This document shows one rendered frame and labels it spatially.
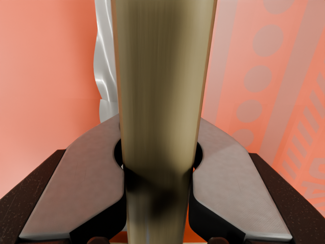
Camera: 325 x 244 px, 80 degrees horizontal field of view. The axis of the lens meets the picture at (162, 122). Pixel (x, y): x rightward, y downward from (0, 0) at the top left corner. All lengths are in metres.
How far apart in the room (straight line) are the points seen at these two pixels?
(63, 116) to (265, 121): 0.18
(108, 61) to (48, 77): 0.05
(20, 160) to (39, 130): 0.04
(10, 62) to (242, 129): 0.20
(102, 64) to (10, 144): 0.12
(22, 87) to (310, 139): 0.27
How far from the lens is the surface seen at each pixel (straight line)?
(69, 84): 0.18
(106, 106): 0.18
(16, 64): 0.20
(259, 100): 0.19
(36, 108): 0.20
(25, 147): 0.23
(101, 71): 0.17
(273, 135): 0.22
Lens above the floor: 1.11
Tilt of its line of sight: 62 degrees down
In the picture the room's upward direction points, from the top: 178 degrees clockwise
